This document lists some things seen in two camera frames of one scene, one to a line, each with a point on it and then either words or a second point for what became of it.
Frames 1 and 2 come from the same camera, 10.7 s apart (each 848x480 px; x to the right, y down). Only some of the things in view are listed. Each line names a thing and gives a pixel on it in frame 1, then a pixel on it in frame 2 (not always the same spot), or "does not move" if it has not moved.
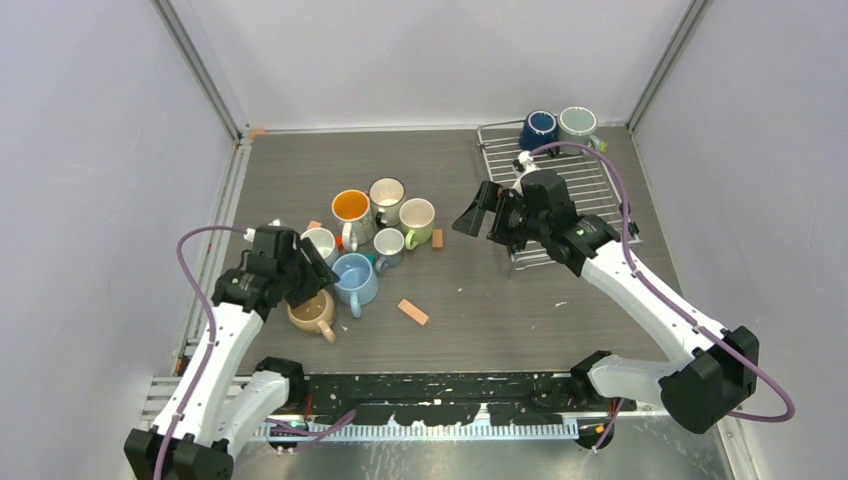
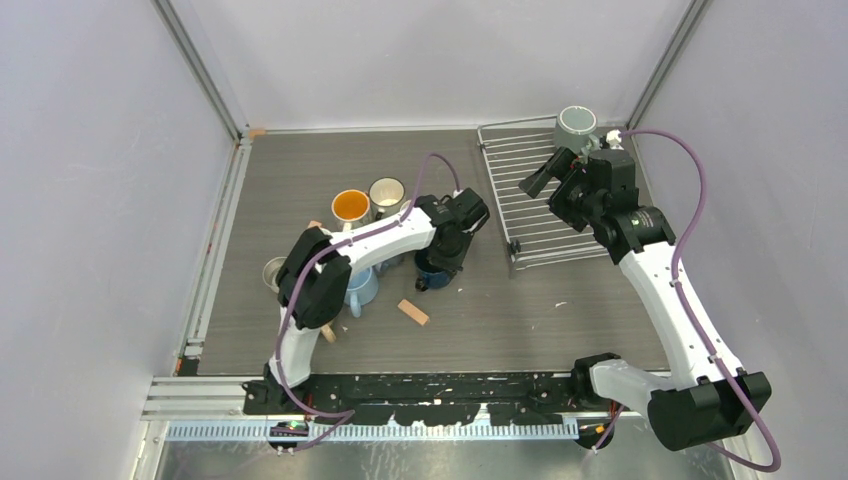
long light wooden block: x=413 y=311 does not move
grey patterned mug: x=576 y=124 does not move
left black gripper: x=318 y=274 to x=440 y=263
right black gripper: x=486 y=199 to x=561 y=164
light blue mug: x=357 y=285 does not move
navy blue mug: x=538 y=128 to x=437 y=280
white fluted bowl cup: x=387 y=195 does not move
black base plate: x=456 y=398 does not move
